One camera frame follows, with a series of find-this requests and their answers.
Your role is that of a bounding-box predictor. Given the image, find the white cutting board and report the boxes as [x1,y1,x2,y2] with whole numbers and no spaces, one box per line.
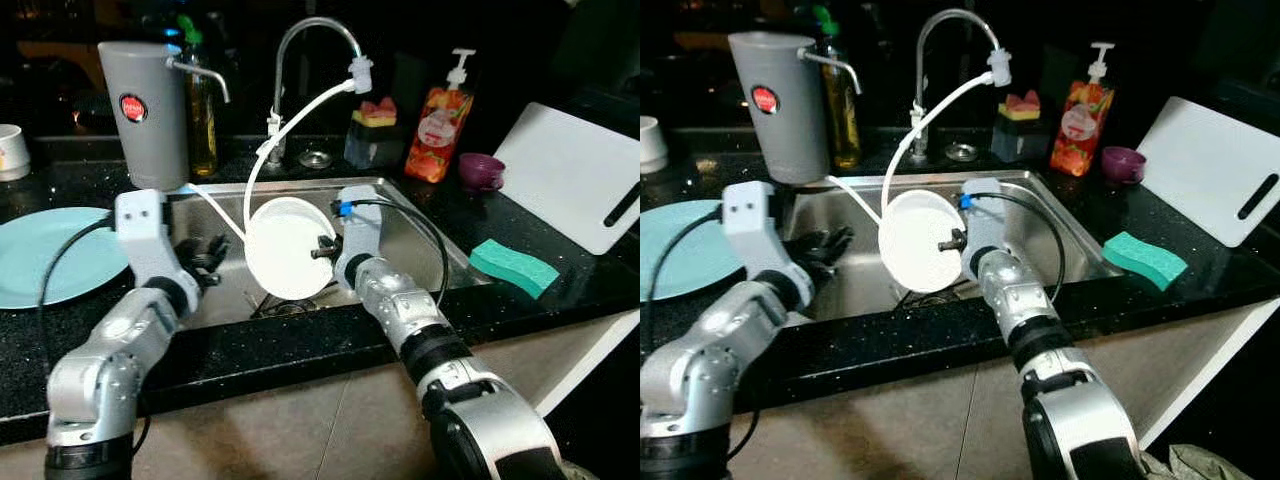
[493,102,641,256]
[1137,95,1280,248]

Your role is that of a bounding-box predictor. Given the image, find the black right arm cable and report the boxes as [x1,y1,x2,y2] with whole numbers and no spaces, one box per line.
[960,190,1066,304]
[335,198,451,306]

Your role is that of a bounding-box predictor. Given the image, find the white bowl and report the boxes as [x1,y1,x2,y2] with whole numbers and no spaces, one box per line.
[244,197,339,302]
[878,189,973,294]

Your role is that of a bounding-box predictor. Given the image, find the white printed mug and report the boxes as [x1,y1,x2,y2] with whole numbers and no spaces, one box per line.
[640,116,668,175]
[0,124,31,183]

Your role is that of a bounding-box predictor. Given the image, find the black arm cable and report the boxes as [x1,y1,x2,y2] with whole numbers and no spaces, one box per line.
[645,205,749,461]
[960,190,1066,304]
[38,215,151,461]
[335,198,451,306]

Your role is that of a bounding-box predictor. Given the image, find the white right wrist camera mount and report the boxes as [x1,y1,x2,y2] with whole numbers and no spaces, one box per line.
[335,185,388,289]
[960,177,1006,276]

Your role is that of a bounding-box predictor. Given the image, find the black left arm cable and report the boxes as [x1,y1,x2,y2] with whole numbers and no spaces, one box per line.
[645,205,749,461]
[38,215,151,461]

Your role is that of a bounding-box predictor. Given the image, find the teal sponge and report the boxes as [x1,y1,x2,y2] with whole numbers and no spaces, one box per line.
[1103,231,1190,292]
[469,238,561,299]

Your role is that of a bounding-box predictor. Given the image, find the white hose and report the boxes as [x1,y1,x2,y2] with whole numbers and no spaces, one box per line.
[825,72,991,226]
[185,82,353,241]

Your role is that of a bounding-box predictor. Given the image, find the yellow and pink sponge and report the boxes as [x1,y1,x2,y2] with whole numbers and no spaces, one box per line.
[1000,90,1044,122]
[353,98,398,129]

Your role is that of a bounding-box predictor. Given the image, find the stainless steel sink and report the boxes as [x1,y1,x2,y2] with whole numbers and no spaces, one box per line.
[165,177,493,326]
[775,168,1126,321]

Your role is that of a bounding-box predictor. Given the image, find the oil bottle with green cap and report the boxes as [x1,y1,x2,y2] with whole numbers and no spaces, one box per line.
[178,15,221,179]
[812,5,863,171]

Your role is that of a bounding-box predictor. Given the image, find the dark grey sponge holder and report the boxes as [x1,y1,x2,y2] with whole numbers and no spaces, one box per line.
[345,122,406,171]
[992,113,1051,164]

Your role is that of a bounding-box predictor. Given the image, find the chrome gooseneck faucet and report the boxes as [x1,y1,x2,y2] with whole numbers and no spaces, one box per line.
[913,8,1006,161]
[270,17,369,171]

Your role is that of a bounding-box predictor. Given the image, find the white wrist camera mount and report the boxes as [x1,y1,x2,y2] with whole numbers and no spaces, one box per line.
[114,188,186,291]
[722,180,796,291]
[960,177,1006,276]
[335,185,388,289]

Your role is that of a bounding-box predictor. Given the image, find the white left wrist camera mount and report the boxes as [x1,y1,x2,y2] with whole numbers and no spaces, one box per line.
[114,188,186,291]
[722,180,796,291]

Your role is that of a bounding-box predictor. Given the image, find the grey water filter jug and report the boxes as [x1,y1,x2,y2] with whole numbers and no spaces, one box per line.
[727,32,863,186]
[97,42,231,193]

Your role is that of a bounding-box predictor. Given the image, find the purple cup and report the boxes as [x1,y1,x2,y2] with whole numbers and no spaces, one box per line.
[1102,146,1148,185]
[459,152,507,193]

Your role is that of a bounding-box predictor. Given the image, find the orange dish soap pump bottle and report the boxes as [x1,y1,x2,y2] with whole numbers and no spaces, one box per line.
[1050,42,1116,178]
[405,48,476,184]

